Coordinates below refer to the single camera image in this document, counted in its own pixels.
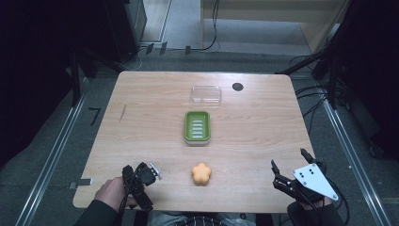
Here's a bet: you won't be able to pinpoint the black cabinet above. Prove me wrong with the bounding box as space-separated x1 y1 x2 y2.
102 0 149 64

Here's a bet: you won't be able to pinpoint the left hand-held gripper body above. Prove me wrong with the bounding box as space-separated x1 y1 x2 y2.
121 161 163 212

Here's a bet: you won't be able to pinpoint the light wooden shelf unit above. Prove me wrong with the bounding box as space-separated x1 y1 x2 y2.
199 0 351 55

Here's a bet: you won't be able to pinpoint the clear plastic lid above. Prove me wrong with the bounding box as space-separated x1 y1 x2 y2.
190 85 223 107

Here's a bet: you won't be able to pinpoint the right hand-held gripper cable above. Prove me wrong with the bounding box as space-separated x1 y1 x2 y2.
325 175 351 218

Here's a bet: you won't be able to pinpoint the metal floor rail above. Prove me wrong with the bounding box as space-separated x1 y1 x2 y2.
14 78 90 226
319 90 393 226

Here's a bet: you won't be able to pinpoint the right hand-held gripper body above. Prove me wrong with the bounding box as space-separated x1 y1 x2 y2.
272 160 341 205

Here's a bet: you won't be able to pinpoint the black angled floor tape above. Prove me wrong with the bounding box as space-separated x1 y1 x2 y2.
88 106 102 127

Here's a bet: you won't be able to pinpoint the person's legs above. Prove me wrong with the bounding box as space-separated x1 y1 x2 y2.
146 210 259 226

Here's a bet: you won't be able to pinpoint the green soap dish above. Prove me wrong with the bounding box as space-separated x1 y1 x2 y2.
184 110 212 146

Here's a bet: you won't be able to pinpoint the orange flower-shaped soap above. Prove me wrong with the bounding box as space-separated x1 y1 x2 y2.
191 162 213 186

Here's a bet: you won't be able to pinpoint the left hand-held gripper cable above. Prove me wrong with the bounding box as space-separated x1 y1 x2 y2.
113 165 149 226

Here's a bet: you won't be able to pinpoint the black hanging cable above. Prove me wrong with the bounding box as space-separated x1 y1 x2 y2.
192 0 221 52

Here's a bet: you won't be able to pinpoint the black metal stand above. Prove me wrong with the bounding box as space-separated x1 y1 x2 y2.
69 43 126 108
276 18 352 111

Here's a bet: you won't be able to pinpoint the person's right hand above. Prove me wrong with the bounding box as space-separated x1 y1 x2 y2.
297 196 333 211

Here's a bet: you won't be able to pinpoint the black floor cable bundle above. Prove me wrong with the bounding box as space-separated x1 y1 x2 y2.
288 53 349 136

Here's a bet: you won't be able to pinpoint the hand-held gripper cable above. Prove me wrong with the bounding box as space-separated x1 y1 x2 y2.
325 175 351 218
113 165 149 226

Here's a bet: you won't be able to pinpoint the person's left hand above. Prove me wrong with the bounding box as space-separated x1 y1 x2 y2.
93 176 139 213

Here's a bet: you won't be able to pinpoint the silver metal table bracket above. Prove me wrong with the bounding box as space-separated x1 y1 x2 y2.
68 177 94 190

